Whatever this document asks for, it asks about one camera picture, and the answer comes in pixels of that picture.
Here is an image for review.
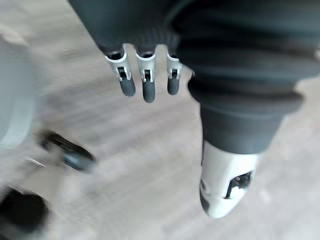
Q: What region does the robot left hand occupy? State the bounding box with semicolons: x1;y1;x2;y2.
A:
66;0;320;220

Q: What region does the dark robot foot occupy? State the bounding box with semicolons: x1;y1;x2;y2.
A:
38;129;97;175
0;188;51;240

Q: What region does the silver robot leg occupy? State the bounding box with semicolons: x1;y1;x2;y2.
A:
0;34;51;181

